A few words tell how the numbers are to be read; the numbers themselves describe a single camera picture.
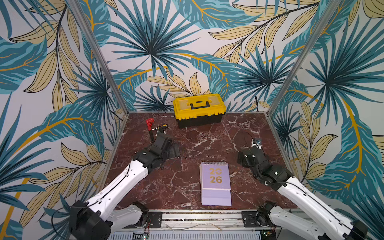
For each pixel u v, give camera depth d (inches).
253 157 21.3
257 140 25.5
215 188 31.2
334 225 15.8
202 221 29.3
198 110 38.9
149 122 44.2
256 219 27.2
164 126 42.8
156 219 28.8
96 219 14.5
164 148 23.2
